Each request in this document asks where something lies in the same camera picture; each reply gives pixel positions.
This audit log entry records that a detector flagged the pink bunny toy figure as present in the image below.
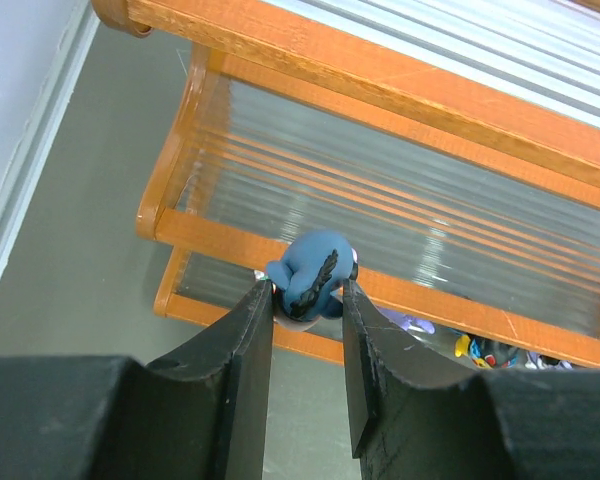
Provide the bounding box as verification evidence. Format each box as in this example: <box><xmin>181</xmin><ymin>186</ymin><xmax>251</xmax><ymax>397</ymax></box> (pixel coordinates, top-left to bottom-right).
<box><xmin>253</xmin><ymin>270</ymin><xmax>271</xmax><ymax>283</ymax></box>

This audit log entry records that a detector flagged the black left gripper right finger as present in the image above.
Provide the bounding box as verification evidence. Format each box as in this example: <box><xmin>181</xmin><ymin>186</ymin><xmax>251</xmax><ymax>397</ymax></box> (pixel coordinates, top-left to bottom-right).
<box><xmin>342</xmin><ymin>281</ymin><xmax>600</xmax><ymax>479</ymax></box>

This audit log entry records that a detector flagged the purple black toy figure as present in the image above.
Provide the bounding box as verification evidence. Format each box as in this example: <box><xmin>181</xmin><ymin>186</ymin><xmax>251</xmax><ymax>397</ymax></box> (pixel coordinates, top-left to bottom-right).
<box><xmin>525</xmin><ymin>351</ymin><xmax>573</xmax><ymax>370</ymax></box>

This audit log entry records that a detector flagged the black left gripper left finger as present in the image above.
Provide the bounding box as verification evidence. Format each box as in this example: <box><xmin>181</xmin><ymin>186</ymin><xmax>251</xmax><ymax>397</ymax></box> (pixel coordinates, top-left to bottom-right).
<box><xmin>0</xmin><ymin>281</ymin><xmax>273</xmax><ymax>479</ymax></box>

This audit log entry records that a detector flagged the orange wooden shelf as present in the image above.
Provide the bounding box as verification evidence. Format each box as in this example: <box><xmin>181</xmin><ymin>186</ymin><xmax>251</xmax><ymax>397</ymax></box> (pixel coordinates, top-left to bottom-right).
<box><xmin>93</xmin><ymin>1</ymin><xmax>600</xmax><ymax>368</ymax></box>

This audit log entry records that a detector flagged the blue donkey toy figure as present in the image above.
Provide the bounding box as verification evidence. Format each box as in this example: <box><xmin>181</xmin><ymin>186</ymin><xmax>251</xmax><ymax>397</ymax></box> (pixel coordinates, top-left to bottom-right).
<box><xmin>265</xmin><ymin>229</ymin><xmax>358</xmax><ymax>332</ymax></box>

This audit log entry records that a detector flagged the black yellow toy figure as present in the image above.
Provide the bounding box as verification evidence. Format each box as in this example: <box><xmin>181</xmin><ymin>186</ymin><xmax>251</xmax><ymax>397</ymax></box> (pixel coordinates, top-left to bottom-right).
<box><xmin>454</xmin><ymin>333</ymin><xmax>519</xmax><ymax>369</ymax></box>

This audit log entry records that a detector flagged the purple bunny toy figure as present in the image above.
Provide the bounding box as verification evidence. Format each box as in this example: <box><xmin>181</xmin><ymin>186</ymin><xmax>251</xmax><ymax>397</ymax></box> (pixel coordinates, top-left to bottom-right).
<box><xmin>378</xmin><ymin>307</ymin><xmax>436</xmax><ymax>334</ymax></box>

